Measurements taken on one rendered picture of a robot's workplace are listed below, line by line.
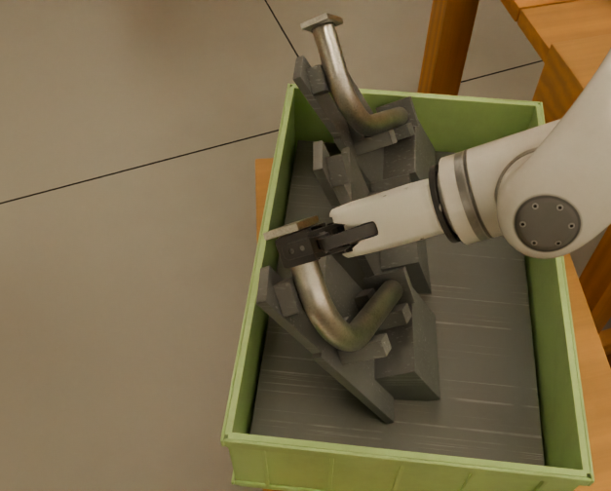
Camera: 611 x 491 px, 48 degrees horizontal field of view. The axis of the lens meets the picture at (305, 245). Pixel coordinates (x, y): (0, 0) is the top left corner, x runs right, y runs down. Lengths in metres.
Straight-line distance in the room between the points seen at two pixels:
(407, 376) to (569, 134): 0.46
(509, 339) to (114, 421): 1.18
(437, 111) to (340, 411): 0.53
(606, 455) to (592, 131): 0.63
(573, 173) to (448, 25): 1.44
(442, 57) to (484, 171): 1.40
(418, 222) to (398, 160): 0.50
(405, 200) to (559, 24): 0.96
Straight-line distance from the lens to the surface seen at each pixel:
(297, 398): 0.96
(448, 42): 1.98
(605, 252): 1.46
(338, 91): 0.94
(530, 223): 0.54
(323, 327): 0.72
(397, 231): 0.62
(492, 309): 1.06
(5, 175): 2.54
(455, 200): 0.62
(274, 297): 0.72
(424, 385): 0.92
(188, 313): 2.04
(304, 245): 0.68
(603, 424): 1.09
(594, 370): 1.12
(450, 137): 1.23
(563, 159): 0.53
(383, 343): 0.81
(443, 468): 0.83
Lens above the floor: 1.72
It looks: 53 degrees down
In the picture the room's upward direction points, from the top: straight up
